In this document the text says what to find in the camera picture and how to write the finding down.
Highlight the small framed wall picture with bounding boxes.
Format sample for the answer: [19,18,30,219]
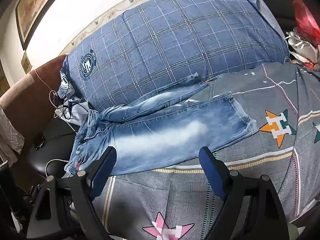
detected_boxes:
[21,51,32,71]

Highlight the grey star print bedsheet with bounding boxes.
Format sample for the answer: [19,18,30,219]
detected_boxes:
[67,61,320,240]

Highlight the red plastic bag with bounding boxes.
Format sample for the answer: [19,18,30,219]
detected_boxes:
[292,0,320,34]

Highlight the white cloth pile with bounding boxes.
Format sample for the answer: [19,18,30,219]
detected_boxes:
[285,27,320,64]

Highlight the brown padded headboard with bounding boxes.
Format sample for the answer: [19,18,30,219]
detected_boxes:
[0,55,68,188]

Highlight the blue denim pants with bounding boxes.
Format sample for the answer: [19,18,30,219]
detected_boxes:
[64,72,259,177]

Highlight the pale blue cloth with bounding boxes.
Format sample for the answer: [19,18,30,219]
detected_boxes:
[64,100,92,130]

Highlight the large framed wall picture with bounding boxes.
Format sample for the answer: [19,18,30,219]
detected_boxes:
[15,0,78,50]

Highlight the pale pink cloth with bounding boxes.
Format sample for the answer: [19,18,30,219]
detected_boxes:
[0,104,25,164]

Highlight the black cable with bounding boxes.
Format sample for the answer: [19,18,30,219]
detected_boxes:
[54,97,87,120]

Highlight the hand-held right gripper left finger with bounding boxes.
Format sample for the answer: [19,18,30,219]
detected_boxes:
[26,146,118,240]

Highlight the white charging cable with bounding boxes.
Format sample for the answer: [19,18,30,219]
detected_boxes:
[45,158,69,177]

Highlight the black leather stool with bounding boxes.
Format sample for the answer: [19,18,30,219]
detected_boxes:
[25,116,78,178]

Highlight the dark cloth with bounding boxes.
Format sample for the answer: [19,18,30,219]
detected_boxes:
[259,0,298,20]

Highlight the blue plaid quilt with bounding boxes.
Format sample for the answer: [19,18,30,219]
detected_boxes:
[58,0,290,113]

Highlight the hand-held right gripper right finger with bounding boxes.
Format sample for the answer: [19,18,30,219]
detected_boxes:
[199,146,287,240]

